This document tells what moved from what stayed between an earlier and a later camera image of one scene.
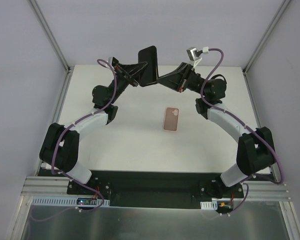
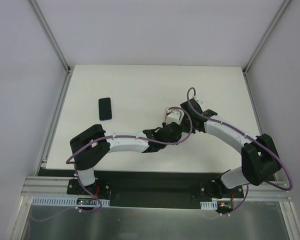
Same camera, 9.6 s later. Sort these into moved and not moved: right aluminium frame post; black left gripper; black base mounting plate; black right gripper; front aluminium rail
Moved: black left gripper; black right gripper
Not moved: front aluminium rail; right aluminium frame post; black base mounting plate
